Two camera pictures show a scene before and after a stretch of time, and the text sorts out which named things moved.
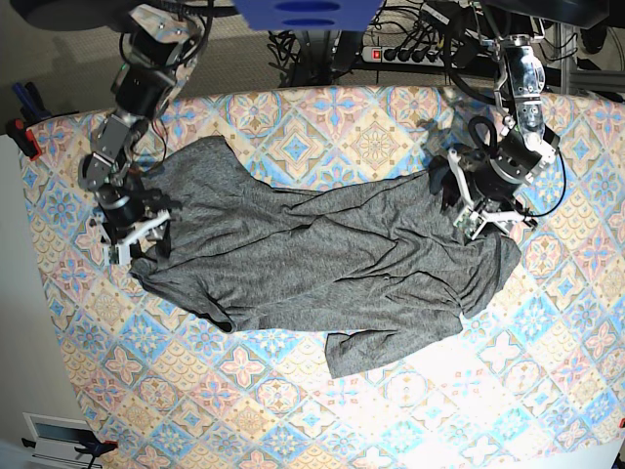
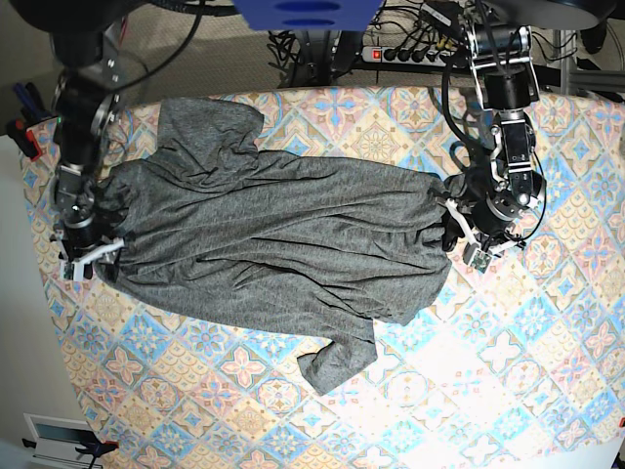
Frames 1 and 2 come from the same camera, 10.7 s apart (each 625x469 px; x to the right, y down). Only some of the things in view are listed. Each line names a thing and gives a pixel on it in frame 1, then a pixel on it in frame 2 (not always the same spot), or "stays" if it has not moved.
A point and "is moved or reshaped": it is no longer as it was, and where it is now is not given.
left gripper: (126, 215) → (81, 244)
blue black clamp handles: (32, 107) stays
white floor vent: (56, 440) stays
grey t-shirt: (374, 270) is moved or reshaped
